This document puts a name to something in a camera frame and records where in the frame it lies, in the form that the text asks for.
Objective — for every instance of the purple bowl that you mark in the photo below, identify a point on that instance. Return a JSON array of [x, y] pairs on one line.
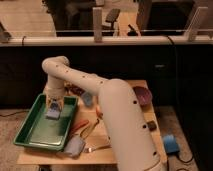
[[143, 95]]

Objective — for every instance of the grey folded cloth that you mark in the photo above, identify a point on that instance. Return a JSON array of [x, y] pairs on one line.
[[74, 146]]

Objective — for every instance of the yellow orange apple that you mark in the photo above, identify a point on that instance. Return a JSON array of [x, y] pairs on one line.
[[98, 112]]

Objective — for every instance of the small brown block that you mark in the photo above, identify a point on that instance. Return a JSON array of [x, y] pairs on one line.
[[152, 125]]

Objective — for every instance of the blue sponge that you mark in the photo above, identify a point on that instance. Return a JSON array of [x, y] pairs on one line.
[[53, 111]]

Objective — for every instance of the red handled tool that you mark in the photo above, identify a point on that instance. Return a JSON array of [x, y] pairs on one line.
[[78, 125]]

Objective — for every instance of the blue tape roll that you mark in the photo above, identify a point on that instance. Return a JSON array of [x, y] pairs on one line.
[[170, 144]]

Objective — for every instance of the light blue cup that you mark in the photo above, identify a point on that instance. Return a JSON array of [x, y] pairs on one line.
[[87, 99]]

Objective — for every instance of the silver fork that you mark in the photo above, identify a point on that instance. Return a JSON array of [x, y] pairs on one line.
[[92, 149]]

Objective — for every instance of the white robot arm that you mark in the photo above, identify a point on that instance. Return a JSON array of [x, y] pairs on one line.
[[130, 137]]

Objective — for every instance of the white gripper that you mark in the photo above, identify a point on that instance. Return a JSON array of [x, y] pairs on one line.
[[54, 94]]

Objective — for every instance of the white horizontal rail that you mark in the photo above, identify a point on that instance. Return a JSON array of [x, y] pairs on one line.
[[106, 41]]

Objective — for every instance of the green plastic tray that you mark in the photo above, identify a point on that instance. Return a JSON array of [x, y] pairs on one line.
[[39, 132]]

